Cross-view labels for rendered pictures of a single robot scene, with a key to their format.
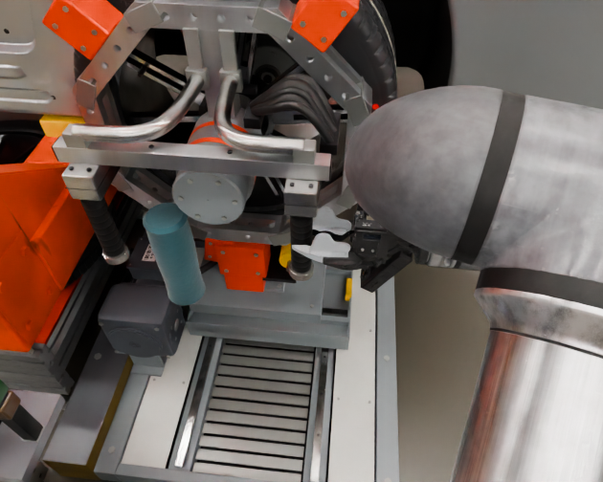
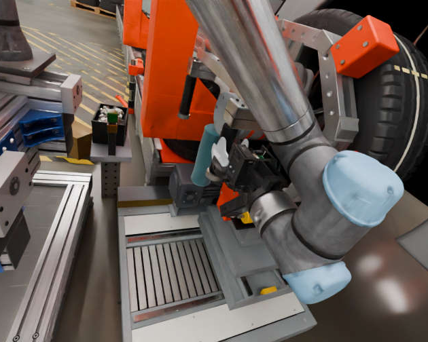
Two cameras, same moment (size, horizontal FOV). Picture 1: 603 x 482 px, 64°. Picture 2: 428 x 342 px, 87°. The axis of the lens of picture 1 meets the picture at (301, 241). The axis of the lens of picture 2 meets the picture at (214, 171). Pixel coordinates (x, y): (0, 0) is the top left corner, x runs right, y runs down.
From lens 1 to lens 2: 0.56 m
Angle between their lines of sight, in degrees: 41
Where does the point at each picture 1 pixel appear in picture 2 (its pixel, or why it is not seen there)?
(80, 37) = not seen: hidden behind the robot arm
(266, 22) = (320, 41)
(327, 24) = (351, 50)
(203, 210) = (218, 120)
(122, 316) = (180, 169)
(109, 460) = (124, 212)
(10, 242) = (174, 96)
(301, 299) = (240, 258)
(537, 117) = not seen: outside the picture
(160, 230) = (206, 128)
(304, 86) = (299, 66)
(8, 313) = (149, 113)
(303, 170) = not seen: hidden behind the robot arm
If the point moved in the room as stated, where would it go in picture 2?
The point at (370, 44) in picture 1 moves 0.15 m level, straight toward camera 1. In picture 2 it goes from (382, 102) to (333, 89)
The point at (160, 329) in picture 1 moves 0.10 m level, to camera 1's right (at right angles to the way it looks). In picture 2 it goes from (181, 186) to (188, 201)
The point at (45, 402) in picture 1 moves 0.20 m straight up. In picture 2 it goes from (127, 154) to (129, 114)
